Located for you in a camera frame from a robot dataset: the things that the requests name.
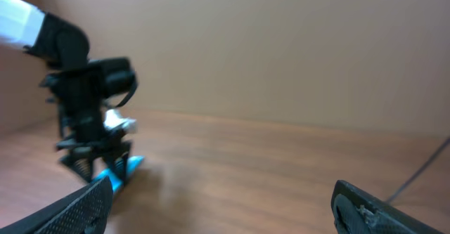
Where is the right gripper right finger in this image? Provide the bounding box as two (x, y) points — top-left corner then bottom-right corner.
(330, 180), (442, 234)

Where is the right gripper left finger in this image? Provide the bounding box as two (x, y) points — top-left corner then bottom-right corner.
(1, 177), (113, 234)

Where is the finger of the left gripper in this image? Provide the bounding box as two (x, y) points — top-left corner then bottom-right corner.
(59, 155), (94, 183)
(103, 152), (129, 188)

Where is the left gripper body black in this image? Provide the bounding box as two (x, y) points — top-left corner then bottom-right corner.
(39, 82), (132, 164)

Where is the blue Galaxy smartphone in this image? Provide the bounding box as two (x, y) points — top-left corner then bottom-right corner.
(93, 155), (145, 197)

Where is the black USB charging cable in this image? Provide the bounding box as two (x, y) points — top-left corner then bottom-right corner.
(385, 135), (450, 204)

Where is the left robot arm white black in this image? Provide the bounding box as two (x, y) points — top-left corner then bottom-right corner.
(1, 0), (143, 192)

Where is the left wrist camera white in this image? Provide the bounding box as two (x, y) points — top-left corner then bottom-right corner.
(103, 109), (137, 134)

